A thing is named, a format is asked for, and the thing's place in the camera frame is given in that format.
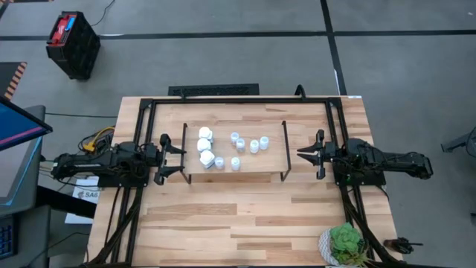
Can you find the dark chair base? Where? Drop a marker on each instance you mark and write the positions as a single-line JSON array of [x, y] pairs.
[[459, 141]]

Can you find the white printed paper sheet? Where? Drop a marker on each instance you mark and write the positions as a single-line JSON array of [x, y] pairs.
[[87, 191]]

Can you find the backlit black keyboard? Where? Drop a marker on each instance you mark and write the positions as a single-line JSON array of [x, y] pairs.
[[5, 236]]

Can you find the small blue object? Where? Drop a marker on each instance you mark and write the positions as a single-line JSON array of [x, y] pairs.
[[69, 23]]

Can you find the red case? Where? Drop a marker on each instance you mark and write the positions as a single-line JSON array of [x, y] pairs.
[[59, 31]]

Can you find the black aluminium table frame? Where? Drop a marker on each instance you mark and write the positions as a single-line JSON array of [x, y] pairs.
[[241, 100]]

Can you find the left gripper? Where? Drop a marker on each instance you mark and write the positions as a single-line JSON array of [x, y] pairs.
[[154, 156]]

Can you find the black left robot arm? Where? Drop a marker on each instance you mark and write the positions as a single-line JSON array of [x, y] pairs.
[[85, 164]]

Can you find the green succulent in white pot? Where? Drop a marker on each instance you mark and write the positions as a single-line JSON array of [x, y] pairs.
[[344, 243]]

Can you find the black plastic crate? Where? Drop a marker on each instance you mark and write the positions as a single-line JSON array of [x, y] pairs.
[[80, 56]]

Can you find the small white table label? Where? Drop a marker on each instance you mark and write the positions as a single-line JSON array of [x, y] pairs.
[[354, 97]]

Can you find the monitor with blue screen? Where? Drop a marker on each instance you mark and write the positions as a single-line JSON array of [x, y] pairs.
[[18, 124]]

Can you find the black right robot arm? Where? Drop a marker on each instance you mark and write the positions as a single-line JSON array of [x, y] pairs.
[[390, 162]]

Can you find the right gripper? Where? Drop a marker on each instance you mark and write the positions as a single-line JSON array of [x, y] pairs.
[[332, 154]]

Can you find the clear bottle with coloured pills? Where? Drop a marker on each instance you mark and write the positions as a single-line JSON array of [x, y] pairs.
[[234, 137], [219, 162], [240, 144]]

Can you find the black orange striped mat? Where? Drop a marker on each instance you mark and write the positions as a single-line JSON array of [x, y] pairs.
[[11, 80]]

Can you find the black handheld tool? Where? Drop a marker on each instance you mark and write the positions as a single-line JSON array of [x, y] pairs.
[[399, 244]]

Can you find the wooden shelf with black frame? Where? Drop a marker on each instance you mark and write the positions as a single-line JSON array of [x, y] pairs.
[[260, 164]]

